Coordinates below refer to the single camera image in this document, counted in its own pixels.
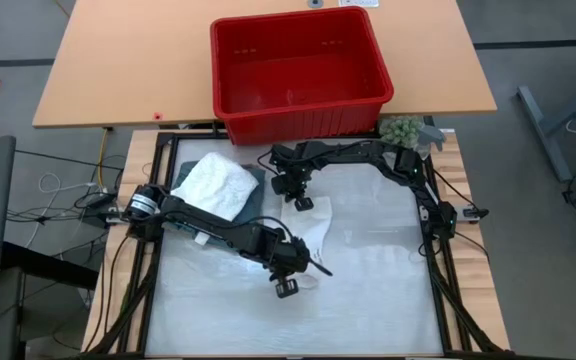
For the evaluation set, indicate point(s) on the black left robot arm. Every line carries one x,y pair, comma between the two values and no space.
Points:
198,220

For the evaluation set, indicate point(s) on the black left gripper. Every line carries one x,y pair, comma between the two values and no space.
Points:
288,255

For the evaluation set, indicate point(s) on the small potted succulent plant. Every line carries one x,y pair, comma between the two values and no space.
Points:
400,130

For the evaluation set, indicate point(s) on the black side table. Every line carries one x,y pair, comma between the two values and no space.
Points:
43,265

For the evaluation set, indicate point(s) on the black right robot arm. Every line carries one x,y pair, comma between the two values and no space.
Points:
408,165

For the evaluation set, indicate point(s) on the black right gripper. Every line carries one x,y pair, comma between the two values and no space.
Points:
295,165

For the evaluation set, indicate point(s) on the red plastic laundry bin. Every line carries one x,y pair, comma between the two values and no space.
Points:
303,125

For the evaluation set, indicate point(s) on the white spray bottle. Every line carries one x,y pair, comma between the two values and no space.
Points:
430,134

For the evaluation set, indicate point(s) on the small pink marker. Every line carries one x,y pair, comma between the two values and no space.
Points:
158,116

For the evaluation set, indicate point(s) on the grey-teal trousers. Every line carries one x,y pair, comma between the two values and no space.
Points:
253,207

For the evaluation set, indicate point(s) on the white desk socket panel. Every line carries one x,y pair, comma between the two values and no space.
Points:
359,2

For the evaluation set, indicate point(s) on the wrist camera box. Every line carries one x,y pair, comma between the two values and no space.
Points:
260,239
280,185

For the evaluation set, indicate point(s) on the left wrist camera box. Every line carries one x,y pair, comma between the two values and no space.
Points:
260,239

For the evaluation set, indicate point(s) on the grey desk leg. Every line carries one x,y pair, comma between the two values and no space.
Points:
543,120

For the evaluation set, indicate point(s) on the white towel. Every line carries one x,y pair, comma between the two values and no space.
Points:
215,185

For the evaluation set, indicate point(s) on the light wooden desk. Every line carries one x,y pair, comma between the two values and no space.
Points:
133,60

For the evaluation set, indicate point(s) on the small white cloth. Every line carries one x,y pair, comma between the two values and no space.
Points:
313,225

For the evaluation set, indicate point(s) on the black aluminium table frame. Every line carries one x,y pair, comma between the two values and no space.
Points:
165,137

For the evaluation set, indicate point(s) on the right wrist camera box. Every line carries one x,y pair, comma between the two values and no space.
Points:
280,185

